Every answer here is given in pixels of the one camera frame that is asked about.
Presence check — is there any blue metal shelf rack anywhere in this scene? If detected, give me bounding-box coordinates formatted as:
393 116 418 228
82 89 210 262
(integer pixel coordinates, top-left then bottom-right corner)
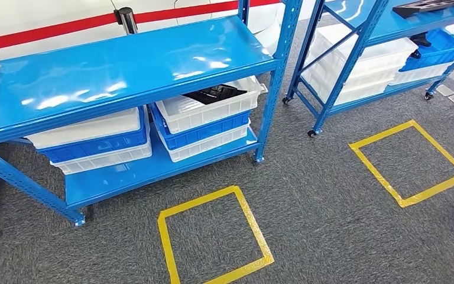
0 0 304 229
281 0 454 138

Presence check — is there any small black plastic part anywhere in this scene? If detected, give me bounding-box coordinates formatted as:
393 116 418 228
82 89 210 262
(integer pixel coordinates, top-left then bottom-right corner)
408 33 433 60

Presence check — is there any blue plastic storage bin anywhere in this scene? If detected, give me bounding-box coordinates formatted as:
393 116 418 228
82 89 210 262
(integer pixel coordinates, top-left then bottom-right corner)
150 104 251 151
399 28 454 73
37 105 150 164

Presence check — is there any yellow floor tape square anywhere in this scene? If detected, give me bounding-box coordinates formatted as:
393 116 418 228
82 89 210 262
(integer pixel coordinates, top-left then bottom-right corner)
157 185 275 284
348 119 454 208

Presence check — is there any red barrier belt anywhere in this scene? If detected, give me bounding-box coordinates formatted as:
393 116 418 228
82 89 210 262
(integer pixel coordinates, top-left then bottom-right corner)
0 12 119 54
135 0 282 24

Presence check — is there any white car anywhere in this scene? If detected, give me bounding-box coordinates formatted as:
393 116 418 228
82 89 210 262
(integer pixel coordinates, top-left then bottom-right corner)
0 0 318 63

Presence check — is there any black corrugated hose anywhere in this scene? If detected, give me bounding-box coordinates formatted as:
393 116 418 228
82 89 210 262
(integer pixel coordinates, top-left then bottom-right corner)
183 84 248 105

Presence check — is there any black chrome barrier post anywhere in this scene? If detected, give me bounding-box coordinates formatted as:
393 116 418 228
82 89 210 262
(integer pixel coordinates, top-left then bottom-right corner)
113 7 138 36

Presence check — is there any black plastic plate frame part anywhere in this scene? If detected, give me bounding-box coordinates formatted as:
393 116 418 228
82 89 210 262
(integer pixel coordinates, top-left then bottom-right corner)
392 0 454 19

